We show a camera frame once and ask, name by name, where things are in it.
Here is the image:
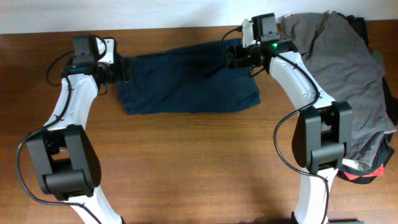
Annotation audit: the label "navy blue shorts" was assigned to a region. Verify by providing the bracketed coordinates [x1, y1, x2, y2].
[116, 39, 261, 115]

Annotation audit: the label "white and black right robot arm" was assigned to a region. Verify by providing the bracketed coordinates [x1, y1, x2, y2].
[226, 41, 353, 224]

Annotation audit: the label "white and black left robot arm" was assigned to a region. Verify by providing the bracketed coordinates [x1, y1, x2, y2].
[21, 60, 131, 223]

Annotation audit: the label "grey shorts on pile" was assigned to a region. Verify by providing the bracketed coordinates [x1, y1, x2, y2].
[280, 12, 396, 172]

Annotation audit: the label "black garment under pile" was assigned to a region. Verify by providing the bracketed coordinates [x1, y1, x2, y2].
[337, 12, 398, 184]

